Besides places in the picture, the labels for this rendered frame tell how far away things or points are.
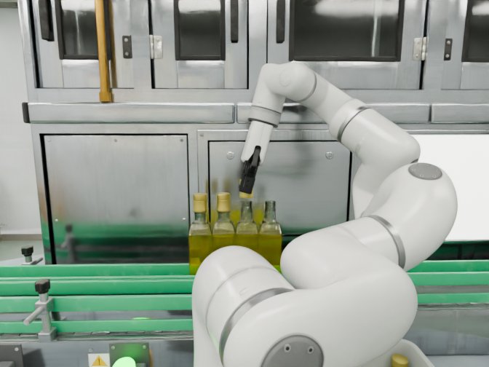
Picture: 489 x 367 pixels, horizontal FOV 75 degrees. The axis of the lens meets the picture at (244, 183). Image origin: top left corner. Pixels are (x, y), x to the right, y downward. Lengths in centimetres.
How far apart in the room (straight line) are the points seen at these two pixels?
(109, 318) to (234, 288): 52
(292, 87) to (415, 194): 34
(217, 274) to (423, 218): 27
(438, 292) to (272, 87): 66
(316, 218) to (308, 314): 70
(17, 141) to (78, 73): 365
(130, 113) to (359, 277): 78
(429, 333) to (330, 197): 42
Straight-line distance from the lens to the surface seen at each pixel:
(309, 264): 36
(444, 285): 98
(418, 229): 45
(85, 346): 83
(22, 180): 470
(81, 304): 81
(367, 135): 60
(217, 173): 91
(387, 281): 33
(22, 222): 482
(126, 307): 78
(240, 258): 35
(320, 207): 96
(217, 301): 32
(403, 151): 59
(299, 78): 69
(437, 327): 100
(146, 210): 101
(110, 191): 103
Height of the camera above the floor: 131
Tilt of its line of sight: 9 degrees down
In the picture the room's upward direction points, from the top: straight up
